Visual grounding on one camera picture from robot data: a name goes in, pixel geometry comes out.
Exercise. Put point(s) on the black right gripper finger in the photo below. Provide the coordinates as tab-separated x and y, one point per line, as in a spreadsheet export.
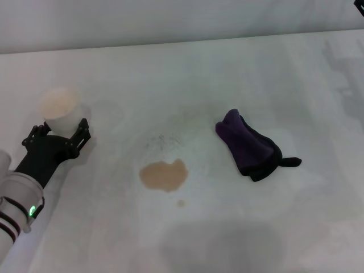
360	3

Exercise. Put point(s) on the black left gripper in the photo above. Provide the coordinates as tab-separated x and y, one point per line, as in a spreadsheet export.
42	159

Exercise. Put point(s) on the white paper cup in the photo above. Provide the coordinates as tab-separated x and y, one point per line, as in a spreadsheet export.
62	116

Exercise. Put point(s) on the purple rag with black edge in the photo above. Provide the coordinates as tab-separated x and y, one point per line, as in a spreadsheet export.
244	142

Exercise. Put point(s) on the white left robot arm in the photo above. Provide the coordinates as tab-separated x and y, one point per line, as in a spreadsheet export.
17	196

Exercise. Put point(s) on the large brown liquid stain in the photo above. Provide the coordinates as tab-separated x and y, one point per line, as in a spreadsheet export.
163	176

